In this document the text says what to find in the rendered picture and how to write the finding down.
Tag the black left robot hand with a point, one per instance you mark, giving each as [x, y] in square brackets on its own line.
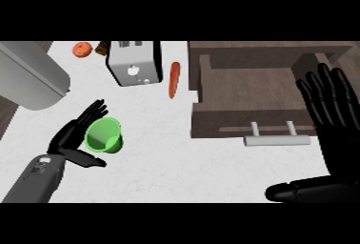
[70, 135]

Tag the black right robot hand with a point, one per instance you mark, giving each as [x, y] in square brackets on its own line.
[340, 139]

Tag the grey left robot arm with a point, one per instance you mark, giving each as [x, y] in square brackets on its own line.
[36, 179]

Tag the green cup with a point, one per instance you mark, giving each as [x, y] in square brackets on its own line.
[104, 135]

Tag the brown wooden drawer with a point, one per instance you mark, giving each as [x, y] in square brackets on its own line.
[249, 98]

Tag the silver toaster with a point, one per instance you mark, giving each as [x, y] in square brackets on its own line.
[135, 63]

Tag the orange round fruit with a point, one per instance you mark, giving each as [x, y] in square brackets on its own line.
[82, 49]

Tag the brown bread piece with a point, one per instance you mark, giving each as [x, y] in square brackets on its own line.
[103, 48]

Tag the orange carrot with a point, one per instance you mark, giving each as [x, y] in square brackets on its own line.
[173, 79]

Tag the brown wooden cabinet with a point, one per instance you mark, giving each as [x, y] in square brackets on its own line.
[277, 50]

